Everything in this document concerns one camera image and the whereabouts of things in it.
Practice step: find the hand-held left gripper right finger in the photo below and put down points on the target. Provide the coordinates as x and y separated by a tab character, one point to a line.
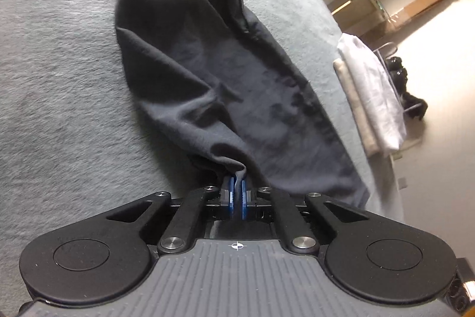
244	202

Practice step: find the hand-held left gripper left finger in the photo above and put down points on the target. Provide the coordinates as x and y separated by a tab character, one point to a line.
230	198

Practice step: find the dark navy pants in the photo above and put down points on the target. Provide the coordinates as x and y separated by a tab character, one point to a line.
207	60

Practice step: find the folded beige cloth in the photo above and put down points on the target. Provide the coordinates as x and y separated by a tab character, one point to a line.
358	109

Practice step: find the folded white cloth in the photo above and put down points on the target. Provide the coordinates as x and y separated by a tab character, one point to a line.
374	98

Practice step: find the grey bed blanket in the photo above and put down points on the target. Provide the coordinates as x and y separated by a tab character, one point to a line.
55	79

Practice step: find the long cardboard box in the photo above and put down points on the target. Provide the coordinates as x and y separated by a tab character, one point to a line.
423	3

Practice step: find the white wall outlet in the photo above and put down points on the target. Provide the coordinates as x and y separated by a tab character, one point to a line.
403	182

